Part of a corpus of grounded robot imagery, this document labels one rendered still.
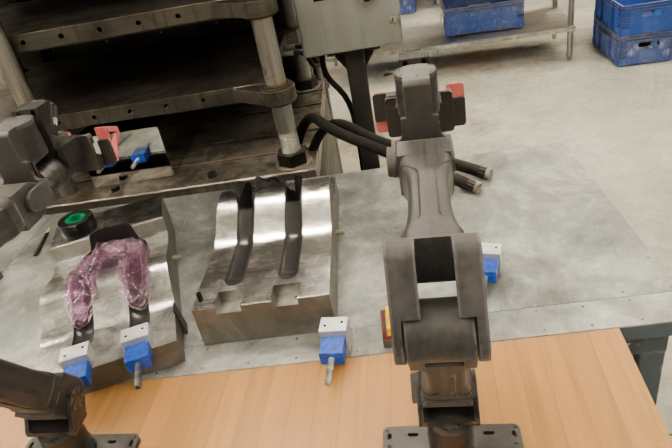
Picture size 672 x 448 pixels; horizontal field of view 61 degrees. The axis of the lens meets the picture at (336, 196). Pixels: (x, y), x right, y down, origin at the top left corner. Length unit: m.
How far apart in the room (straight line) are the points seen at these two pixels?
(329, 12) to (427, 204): 1.17
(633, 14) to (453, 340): 4.04
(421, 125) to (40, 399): 0.66
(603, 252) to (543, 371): 0.34
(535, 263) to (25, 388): 0.92
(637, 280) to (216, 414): 0.80
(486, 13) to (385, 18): 3.00
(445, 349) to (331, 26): 1.29
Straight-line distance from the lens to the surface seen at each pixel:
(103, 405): 1.15
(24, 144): 0.96
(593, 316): 1.11
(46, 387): 0.96
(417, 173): 0.66
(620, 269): 1.22
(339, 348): 1.01
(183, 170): 1.91
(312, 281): 1.08
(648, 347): 1.24
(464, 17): 4.67
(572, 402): 0.98
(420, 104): 0.75
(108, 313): 1.24
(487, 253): 1.15
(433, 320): 0.55
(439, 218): 0.57
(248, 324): 1.10
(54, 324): 1.27
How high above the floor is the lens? 1.55
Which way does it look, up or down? 30 degrees down
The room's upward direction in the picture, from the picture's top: 11 degrees counter-clockwise
